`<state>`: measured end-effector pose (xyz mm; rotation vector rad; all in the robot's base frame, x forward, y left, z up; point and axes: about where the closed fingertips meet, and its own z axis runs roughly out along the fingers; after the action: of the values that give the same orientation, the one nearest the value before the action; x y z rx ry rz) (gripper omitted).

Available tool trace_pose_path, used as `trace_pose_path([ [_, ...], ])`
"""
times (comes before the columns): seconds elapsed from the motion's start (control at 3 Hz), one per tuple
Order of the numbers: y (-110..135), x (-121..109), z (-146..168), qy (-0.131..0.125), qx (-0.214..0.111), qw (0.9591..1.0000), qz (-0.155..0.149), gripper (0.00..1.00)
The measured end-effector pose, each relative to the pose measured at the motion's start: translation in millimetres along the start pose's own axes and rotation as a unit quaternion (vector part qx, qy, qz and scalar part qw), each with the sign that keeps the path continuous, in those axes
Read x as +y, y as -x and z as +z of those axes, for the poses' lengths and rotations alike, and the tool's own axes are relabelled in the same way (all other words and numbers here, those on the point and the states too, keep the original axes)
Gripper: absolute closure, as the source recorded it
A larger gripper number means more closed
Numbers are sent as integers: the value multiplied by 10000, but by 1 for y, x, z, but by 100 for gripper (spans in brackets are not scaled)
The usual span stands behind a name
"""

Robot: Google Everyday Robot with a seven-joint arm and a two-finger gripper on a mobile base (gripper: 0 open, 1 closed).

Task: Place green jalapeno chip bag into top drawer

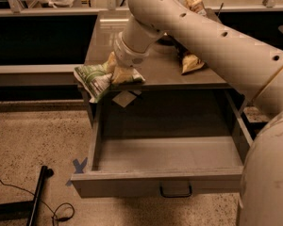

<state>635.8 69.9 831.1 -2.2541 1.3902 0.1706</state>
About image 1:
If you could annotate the blue tape cross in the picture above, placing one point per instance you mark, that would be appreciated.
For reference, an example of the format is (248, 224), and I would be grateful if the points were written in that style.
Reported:
(79, 166)

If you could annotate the black stand leg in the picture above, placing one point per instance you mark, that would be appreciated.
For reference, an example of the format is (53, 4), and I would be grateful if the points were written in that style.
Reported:
(27, 209)

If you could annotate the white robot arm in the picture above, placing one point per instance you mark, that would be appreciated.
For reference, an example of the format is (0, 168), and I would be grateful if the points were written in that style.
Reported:
(251, 67)

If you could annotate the green jalapeno chip bag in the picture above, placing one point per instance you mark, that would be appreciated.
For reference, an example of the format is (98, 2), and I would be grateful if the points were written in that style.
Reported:
(97, 82)

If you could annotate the brown yellow chip bag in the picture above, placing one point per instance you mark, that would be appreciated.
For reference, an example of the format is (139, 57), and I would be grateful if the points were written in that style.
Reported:
(189, 61)

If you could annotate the black drawer handle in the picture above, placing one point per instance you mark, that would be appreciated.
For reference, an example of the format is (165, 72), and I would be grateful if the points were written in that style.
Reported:
(175, 191)

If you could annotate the open grey top drawer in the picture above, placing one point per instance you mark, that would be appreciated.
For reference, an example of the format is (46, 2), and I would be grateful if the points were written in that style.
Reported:
(124, 164)

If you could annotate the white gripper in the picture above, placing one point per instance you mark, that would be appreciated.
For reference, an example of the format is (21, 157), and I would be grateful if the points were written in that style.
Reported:
(126, 55)

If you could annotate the grey cabinet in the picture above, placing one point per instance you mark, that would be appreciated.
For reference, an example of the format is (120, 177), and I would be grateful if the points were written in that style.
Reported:
(168, 100)

